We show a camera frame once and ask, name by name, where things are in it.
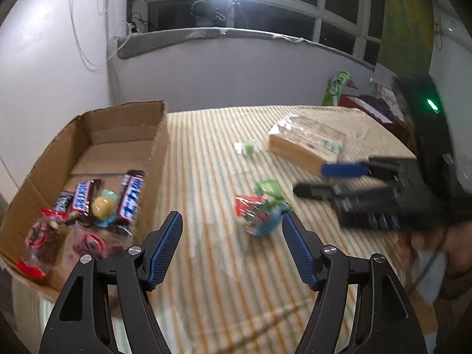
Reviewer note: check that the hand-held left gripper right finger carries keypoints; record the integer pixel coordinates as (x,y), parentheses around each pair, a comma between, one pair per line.
(300,250)

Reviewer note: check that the striped tablecloth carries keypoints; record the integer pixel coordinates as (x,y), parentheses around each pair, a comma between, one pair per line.
(221,284)

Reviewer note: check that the yellow round candy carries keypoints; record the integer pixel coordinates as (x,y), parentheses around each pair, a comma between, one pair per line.
(101,206)

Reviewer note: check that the person's right hand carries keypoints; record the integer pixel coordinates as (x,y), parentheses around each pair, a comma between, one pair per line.
(424,245)

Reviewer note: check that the blue candy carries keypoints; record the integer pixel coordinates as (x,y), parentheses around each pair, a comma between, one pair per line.
(265,226)

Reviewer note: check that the black tripod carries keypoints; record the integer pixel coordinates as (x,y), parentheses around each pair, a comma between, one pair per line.
(235,9)

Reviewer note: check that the white framed window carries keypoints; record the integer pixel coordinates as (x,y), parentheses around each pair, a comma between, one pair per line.
(317,7)

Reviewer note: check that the clear cracker packet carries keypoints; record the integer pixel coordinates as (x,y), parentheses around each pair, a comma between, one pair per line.
(306,143)

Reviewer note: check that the green printed bag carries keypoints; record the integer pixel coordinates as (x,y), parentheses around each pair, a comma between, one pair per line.
(335,88)

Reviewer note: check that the green yellow wall poster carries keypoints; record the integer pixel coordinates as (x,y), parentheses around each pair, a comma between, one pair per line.
(405,18)

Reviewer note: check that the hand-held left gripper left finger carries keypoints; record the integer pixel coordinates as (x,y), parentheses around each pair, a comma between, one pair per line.
(166,247)

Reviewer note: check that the red candy packet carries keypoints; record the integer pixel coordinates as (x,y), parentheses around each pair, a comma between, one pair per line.
(249,204)

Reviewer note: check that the white cabinet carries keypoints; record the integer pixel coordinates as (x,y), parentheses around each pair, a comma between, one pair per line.
(48,62)

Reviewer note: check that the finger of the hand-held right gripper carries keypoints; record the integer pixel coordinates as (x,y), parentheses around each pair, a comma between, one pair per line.
(339,169)
(313,190)

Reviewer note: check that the brown chocolate bar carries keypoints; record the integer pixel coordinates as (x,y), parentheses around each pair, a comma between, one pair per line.
(83,195)
(131,199)

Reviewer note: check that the red storage box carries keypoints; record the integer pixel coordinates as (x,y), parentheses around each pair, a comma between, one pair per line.
(363,108)

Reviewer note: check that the white lace cloth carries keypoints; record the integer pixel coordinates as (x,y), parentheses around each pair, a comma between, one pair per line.
(385,79)

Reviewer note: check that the small white green candy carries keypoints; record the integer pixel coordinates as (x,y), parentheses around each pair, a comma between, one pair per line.
(247,147)

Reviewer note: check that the clear cookie packet red ends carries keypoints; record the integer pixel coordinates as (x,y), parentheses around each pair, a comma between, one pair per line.
(90,245)
(40,243)

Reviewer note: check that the white power strip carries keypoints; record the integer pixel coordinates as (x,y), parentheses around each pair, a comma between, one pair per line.
(132,27)

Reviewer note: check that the dark blue chocolate bar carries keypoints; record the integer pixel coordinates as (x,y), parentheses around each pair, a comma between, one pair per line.
(62,202)

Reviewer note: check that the green wrapped candy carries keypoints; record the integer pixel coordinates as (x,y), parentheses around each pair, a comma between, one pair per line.
(269,188)

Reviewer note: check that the cardboard box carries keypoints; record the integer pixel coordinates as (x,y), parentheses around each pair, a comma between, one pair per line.
(110,136)

